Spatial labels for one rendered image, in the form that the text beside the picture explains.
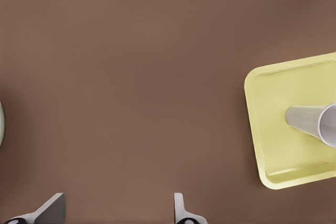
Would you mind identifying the pale green round plate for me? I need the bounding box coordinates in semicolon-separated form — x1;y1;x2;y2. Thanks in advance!
0;101;6;146

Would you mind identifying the pale yellow tray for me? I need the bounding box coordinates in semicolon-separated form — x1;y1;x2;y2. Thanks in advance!
244;51;336;190

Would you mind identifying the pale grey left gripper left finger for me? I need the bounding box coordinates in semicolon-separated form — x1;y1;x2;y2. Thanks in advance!
4;193;66;224

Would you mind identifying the white IKEA cup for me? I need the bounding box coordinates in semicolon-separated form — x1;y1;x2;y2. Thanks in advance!
285;103;336;148

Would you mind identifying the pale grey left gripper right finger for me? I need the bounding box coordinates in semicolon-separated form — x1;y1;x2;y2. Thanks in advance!
174;193;207;224

